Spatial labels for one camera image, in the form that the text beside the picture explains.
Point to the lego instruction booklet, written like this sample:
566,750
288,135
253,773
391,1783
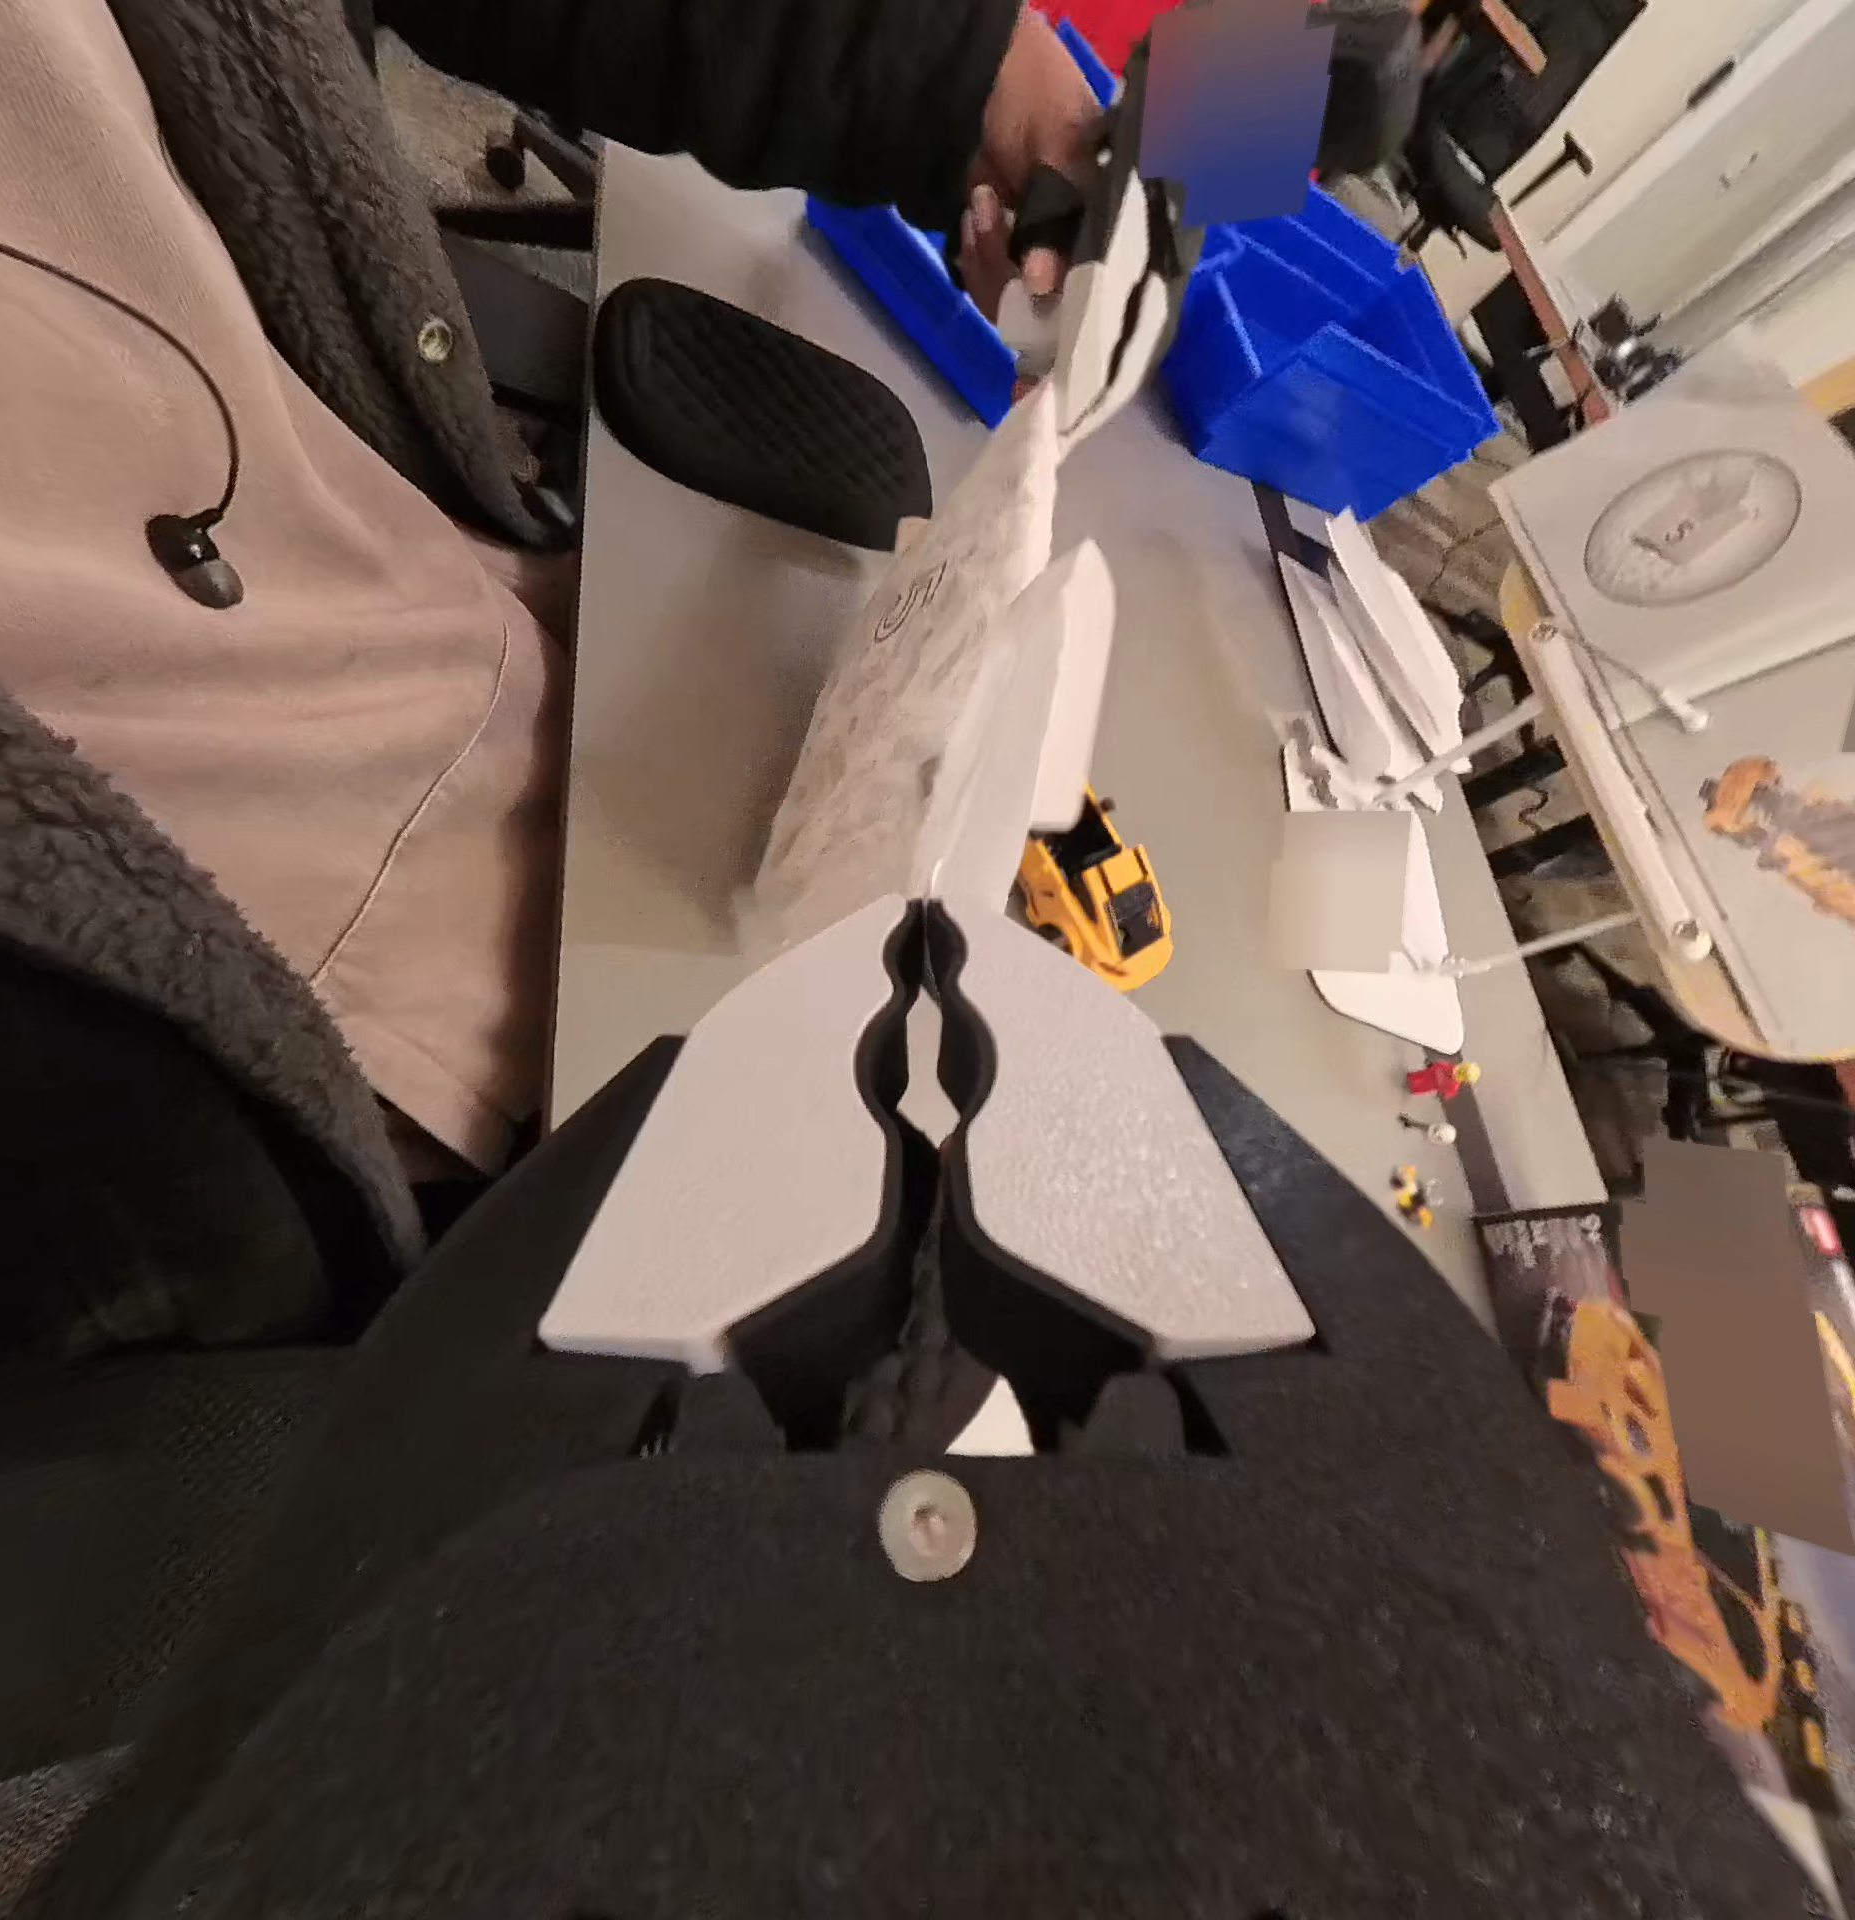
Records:
1693,526

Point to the white folded paper bag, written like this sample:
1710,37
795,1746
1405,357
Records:
1320,706

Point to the grey fleece jacket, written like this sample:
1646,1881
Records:
327,242

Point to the white stand rod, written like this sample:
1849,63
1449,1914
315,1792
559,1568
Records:
1617,796

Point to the white printed paper bag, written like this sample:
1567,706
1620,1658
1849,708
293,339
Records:
898,661

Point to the orange lego car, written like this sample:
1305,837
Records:
1094,895

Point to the red lego minifigure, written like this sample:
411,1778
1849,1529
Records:
1436,1075

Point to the white cabinet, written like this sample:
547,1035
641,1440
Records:
1738,150

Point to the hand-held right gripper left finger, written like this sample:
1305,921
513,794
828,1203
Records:
735,1172

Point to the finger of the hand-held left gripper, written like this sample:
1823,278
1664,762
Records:
1104,360
1153,270

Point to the pink shirt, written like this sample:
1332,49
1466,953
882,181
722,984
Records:
239,751

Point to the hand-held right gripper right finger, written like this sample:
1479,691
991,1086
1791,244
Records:
1122,1172

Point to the pile of empty paper bags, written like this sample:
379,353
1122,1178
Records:
1395,629

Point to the person's left forearm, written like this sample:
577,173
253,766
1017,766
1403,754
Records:
718,91

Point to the red storage bin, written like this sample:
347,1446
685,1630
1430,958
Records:
1104,25

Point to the black lego set box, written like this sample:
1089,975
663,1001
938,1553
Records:
1573,1410

